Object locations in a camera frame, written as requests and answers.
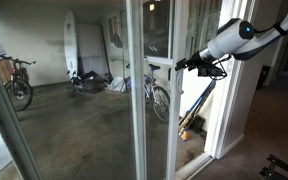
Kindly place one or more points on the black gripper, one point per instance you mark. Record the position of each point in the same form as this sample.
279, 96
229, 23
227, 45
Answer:
196, 59

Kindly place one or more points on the white framed sliding glass door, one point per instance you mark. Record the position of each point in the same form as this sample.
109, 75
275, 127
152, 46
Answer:
174, 116

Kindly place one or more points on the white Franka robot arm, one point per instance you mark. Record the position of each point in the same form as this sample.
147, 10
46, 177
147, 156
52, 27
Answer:
227, 40

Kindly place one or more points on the white door jamb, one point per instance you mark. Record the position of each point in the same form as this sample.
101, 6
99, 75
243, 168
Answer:
224, 110

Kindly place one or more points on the white door track sill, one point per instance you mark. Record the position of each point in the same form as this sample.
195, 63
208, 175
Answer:
197, 166

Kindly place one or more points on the blue and white bicycle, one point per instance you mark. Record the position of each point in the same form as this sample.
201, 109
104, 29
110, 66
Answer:
154, 67

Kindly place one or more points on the blue long pole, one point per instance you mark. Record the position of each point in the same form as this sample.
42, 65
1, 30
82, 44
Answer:
200, 99

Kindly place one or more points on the window with vertical blinds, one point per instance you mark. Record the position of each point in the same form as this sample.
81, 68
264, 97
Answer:
157, 30

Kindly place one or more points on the tan wooden pole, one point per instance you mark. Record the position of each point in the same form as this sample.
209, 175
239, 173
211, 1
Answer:
192, 118

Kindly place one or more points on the black dustpan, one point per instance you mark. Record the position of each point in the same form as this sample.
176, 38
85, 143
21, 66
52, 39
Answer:
198, 125

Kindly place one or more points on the yellow lit lamp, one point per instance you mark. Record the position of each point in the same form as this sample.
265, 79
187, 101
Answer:
151, 7

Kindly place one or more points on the orange bottle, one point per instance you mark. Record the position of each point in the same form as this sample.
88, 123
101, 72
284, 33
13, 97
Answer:
184, 136

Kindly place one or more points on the white bag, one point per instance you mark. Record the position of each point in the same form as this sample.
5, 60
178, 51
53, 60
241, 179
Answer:
117, 85

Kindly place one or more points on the black bag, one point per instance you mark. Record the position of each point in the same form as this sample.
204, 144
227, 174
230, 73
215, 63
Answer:
95, 81

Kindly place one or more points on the white baseboard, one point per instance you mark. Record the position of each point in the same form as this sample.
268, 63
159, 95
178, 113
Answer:
234, 145

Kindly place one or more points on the grey leaning board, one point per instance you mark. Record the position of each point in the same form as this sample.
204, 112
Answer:
90, 46

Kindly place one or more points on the white surfboard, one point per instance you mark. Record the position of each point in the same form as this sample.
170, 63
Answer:
70, 43

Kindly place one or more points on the red and black tool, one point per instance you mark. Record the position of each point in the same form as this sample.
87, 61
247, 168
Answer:
280, 163

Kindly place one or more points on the black bicycle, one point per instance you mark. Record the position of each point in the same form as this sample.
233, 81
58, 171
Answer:
21, 74

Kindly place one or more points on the wooden bicycle crate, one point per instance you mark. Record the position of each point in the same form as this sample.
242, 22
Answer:
2, 71

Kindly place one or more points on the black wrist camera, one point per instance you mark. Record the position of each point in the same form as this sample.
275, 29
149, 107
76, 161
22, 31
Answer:
209, 71

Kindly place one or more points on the fixed glass panel white frame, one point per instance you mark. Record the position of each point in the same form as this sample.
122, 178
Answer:
138, 100

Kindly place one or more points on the dark wall hanging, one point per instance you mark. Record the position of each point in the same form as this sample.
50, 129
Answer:
115, 33

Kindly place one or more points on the small dark wheeled frame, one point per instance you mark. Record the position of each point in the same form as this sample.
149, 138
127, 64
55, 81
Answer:
76, 84

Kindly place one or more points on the grey diagonal frame bar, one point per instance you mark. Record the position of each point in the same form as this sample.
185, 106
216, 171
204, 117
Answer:
4, 120

